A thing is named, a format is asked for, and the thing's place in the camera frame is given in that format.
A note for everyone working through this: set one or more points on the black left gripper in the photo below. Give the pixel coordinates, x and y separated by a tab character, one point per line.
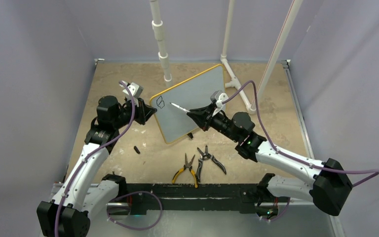
143	111

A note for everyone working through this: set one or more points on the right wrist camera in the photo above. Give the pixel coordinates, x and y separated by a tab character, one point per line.
218	99

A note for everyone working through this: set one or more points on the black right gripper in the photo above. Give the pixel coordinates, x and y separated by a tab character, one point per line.
203	117

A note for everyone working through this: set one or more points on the black marker cap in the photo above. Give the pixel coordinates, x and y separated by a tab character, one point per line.
136	150

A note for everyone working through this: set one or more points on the yellow framed whiteboard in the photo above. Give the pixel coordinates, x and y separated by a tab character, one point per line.
192	93

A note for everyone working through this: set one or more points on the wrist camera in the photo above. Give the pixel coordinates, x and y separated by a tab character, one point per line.
218	99
133	92

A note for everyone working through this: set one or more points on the white whiteboard marker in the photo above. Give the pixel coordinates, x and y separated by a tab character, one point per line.
179	107

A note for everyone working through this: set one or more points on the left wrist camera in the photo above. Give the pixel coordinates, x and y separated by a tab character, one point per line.
133	92

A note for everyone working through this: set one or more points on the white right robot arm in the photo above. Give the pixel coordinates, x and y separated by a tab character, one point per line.
324	183

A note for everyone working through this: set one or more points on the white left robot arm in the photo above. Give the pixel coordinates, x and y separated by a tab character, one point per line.
70	211

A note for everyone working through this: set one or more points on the white PVC pipe frame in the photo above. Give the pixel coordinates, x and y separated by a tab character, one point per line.
195	31

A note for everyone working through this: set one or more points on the black grey wire stripper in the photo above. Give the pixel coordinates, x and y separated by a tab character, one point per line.
205	155

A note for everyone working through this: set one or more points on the black base bar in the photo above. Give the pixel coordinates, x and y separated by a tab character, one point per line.
243	198

